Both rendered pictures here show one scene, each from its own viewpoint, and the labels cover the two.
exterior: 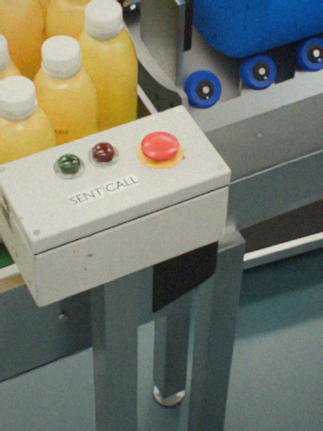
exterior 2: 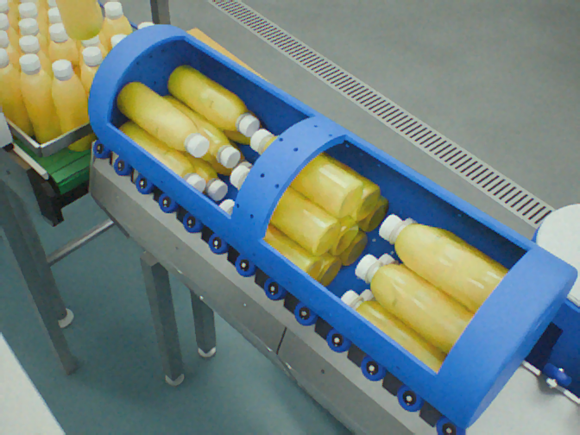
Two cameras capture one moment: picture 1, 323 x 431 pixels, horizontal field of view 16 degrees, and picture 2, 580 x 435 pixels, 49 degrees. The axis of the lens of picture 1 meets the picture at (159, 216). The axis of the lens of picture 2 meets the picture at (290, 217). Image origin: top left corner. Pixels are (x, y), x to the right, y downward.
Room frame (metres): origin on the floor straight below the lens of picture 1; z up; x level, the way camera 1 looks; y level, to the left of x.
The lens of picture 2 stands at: (0.99, -1.14, 1.88)
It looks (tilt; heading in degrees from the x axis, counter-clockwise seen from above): 47 degrees down; 68
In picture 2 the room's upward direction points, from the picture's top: 4 degrees clockwise
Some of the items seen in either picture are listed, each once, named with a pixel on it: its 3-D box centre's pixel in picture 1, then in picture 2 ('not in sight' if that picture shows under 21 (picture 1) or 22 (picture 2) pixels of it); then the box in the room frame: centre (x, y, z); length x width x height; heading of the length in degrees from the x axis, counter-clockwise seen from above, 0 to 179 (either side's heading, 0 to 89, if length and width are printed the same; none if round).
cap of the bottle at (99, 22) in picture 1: (103, 15); (62, 67); (0.94, 0.06, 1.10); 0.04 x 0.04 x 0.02
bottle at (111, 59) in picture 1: (105, 89); (72, 108); (0.94, 0.06, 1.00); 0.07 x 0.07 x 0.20
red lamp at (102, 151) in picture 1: (103, 151); not in sight; (0.73, 0.05, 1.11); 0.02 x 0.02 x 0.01
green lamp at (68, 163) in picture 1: (68, 163); not in sight; (0.72, 0.08, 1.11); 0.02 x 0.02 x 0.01
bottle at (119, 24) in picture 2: not in sight; (120, 47); (1.07, 0.28, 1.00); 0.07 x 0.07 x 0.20
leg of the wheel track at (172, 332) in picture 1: (173, 296); (201, 297); (1.16, -0.03, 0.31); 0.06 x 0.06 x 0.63; 28
